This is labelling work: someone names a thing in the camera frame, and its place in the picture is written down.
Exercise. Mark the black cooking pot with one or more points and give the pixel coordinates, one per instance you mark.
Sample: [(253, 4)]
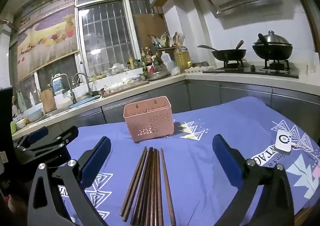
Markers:
[(272, 52)]

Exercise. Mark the tall steel faucet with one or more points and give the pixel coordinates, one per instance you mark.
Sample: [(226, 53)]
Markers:
[(65, 77)]

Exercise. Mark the kitchen counter with grey cabinets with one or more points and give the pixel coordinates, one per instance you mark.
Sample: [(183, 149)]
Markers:
[(160, 97)]

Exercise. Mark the window with metal grille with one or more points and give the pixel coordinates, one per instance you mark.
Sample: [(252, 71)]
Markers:
[(105, 35)]

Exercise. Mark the yellow cooking oil bottle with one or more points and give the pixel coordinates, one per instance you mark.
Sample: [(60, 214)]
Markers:
[(182, 59)]

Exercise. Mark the blue label soap bottle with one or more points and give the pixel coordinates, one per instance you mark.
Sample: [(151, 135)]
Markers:
[(58, 85)]

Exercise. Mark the black wok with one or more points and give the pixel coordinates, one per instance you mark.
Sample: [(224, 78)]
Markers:
[(228, 54)]

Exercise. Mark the pink perforated plastic utensil basket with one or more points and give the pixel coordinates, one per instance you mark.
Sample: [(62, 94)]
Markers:
[(148, 121)]

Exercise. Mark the metal bowl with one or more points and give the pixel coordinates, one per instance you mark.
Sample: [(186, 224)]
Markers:
[(156, 75)]

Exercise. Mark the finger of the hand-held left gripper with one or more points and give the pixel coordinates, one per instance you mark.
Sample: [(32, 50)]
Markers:
[(60, 141), (37, 134)]

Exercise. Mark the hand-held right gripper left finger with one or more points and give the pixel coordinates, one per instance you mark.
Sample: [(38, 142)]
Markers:
[(96, 161)]

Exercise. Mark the fruit wall poster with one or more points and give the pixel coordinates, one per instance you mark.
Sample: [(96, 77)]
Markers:
[(47, 30)]

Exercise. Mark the tray of eggs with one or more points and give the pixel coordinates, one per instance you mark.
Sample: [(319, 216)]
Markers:
[(200, 68)]

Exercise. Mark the white bowl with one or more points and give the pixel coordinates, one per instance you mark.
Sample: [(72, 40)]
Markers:
[(20, 123)]

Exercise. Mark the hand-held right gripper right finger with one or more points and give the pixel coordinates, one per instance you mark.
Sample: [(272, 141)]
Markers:
[(226, 158)]

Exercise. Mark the row of condiment bottles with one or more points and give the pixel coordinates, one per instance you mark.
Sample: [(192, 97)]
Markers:
[(143, 59)]

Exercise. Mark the white plastic jug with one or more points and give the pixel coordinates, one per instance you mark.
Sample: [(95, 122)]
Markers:
[(167, 62)]

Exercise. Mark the upright wooden cutting board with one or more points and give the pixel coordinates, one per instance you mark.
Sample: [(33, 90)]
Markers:
[(48, 102)]

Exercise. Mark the flat wooden cutting board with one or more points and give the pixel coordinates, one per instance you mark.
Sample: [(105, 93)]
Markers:
[(125, 89)]

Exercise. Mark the small white device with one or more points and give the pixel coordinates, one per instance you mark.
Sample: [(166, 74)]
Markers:
[(283, 142)]

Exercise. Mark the black gas stove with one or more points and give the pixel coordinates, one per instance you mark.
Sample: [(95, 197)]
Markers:
[(262, 72)]

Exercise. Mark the blue printed tablecloth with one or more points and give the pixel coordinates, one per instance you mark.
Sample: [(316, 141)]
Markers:
[(200, 121)]

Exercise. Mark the pile of wooden chopsticks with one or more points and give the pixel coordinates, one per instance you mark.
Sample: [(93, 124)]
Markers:
[(150, 191)]

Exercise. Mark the blue plate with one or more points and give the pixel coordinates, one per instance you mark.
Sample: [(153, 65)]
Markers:
[(83, 102)]

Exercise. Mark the pale blue bowl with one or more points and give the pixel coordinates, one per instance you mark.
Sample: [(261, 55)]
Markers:
[(33, 116)]

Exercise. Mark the curved steel faucet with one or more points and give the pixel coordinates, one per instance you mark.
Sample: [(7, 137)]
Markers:
[(82, 75)]

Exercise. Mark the shelf of food packets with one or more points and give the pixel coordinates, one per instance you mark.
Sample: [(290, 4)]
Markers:
[(166, 39)]

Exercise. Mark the green cup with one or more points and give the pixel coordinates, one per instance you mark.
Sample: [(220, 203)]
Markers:
[(13, 128)]

